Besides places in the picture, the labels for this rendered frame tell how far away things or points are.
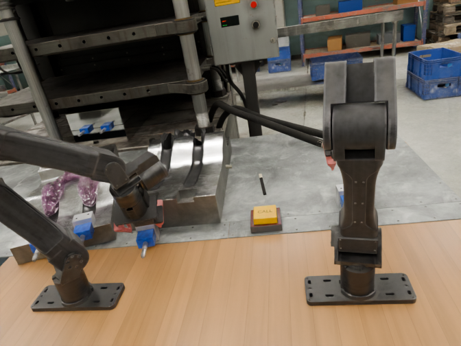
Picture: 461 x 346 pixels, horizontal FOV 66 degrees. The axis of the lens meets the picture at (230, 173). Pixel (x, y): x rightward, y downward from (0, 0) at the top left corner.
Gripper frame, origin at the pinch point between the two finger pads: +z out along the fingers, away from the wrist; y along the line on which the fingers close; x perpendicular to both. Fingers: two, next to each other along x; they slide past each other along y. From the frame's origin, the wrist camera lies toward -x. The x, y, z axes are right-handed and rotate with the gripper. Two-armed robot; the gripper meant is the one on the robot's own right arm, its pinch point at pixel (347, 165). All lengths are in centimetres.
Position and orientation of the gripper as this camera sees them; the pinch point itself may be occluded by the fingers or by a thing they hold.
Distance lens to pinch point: 95.8
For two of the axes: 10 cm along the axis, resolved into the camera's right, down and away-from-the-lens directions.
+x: 0.3, 8.3, -5.6
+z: 1.6, 5.5, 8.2
